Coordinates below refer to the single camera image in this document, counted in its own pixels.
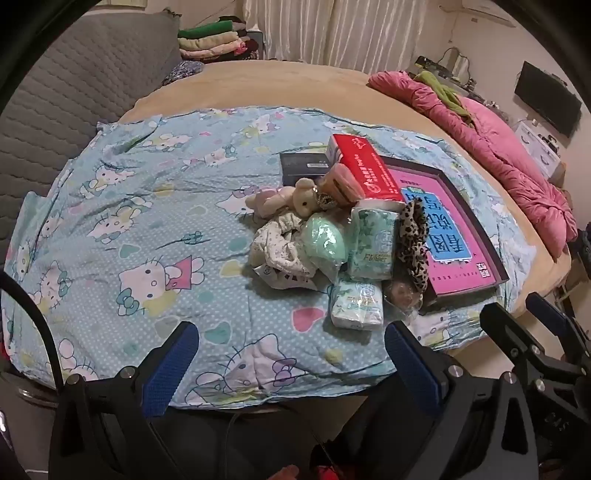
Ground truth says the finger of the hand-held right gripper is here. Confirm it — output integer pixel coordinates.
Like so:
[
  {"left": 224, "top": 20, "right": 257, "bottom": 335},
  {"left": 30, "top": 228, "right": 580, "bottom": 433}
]
[
  {"left": 480, "top": 304, "right": 546, "bottom": 368},
  {"left": 526, "top": 292, "right": 591, "bottom": 354}
]

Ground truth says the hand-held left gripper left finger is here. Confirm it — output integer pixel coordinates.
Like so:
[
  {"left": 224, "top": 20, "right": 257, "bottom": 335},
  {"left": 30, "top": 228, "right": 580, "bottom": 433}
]
[{"left": 48, "top": 320, "right": 200, "bottom": 480}]

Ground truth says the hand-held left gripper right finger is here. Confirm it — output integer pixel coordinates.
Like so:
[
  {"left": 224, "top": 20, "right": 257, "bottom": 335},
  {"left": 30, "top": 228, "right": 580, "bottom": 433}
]
[{"left": 384, "top": 320, "right": 541, "bottom": 480}]

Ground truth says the dark framed pink tray box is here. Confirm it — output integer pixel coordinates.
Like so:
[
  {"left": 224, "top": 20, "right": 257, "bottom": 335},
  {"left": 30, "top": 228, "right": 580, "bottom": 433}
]
[{"left": 379, "top": 154, "right": 510, "bottom": 315}]

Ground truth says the small tissue pack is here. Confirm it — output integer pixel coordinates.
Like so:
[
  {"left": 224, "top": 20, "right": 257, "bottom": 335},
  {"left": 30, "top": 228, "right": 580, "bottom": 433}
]
[{"left": 329, "top": 279, "right": 385, "bottom": 329}]

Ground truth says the leopard print scrunchie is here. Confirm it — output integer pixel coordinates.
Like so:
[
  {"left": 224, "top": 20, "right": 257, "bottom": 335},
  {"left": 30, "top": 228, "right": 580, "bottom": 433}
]
[{"left": 394, "top": 202, "right": 432, "bottom": 291}]

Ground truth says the large green flower tissue pack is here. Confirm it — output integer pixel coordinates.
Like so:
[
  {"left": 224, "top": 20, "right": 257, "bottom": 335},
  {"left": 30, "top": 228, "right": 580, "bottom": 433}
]
[{"left": 346, "top": 205, "right": 400, "bottom": 280}]

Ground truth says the green puff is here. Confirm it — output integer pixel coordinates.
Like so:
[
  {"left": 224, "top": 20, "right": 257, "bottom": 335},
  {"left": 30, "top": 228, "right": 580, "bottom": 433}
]
[{"left": 295, "top": 211, "right": 352, "bottom": 278}]

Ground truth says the white floral scrunchie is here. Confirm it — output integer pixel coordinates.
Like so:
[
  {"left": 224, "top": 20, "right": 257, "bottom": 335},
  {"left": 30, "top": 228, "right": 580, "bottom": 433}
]
[{"left": 249, "top": 212, "right": 319, "bottom": 289}]

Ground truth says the pink plush rabbit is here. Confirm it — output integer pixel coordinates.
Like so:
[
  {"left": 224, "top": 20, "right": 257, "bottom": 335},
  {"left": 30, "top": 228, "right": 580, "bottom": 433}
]
[{"left": 318, "top": 164, "right": 365, "bottom": 206}]

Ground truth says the plush bear with pink ribbon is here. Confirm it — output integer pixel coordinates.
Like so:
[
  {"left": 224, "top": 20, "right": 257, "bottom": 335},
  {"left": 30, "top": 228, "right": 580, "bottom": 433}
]
[{"left": 244, "top": 178, "right": 319, "bottom": 219}]

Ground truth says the clear bag with brown item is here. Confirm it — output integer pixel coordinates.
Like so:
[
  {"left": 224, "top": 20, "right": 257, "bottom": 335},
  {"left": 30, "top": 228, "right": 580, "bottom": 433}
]
[{"left": 383, "top": 279, "right": 423, "bottom": 317}]

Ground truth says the blue cartoon cat printed blanket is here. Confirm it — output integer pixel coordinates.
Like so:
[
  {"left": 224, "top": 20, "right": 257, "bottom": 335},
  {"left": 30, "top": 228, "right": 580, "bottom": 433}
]
[{"left": 0, "top": 105, "right": 539, "bottom": 411}]

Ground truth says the pink quilt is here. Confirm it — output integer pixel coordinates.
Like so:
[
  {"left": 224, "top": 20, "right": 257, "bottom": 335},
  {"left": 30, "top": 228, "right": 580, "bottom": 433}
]
[{"left": 368, "top": 71, "right": 578, "bottom": 252}]

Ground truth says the red tissue box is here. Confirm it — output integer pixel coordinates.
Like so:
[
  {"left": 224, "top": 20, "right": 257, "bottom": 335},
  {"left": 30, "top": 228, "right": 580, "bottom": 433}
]
[{"left": 326, "top": 134, "right": 404, "bottom": 204}]

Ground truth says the black monitor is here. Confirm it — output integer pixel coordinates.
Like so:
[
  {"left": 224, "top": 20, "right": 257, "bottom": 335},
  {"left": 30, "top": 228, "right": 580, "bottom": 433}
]
[{"left": 514, "top": 60, "right": 583, "bottom": 138}]

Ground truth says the black box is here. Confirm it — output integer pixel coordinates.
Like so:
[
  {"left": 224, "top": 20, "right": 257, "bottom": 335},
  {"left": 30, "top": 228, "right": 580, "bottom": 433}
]
[{"left": 279, "top": 152, "right": 331, "bottom": 188}]

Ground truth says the green cloth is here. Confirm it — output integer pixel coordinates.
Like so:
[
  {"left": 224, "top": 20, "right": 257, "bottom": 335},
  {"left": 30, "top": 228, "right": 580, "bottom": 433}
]
[{"left": 413, "top": 71, "right": 476, "bottom": 125}]

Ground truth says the dark floral cloth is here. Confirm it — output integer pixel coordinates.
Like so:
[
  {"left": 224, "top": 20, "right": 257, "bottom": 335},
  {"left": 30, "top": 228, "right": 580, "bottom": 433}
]
[{"left": 163, "top": 60, "right": 205, "bottom": 86}]

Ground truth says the grey quilted sofa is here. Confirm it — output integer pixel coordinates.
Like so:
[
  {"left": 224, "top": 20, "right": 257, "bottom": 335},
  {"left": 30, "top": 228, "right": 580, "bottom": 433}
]
[{"left": 0, "top": 9, "right": 185, "bottom": 259}]

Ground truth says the beige bed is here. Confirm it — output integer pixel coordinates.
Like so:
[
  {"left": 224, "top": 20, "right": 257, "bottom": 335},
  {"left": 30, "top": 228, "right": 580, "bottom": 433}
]
[{"left": 117, "top": 60, "right": 573, "bottom": 319}]

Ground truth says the stack of folded clothes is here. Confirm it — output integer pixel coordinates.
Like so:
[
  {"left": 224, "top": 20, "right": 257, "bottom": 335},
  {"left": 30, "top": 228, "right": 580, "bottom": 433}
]
[{"left": 178, "top": 18, "right": 266, "bottom": 63}]

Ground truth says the cream curtain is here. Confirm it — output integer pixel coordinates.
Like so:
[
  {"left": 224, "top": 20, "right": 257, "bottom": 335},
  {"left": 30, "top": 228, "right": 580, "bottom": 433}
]
[{"left": 242, "top": 0, "right": 421, "bottom": 75}]

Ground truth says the black cable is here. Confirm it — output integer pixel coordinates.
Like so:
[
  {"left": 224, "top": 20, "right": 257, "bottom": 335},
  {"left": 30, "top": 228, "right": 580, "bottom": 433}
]
[{"left": 0, "top": 270, "right": 63, "bottom": 384}]

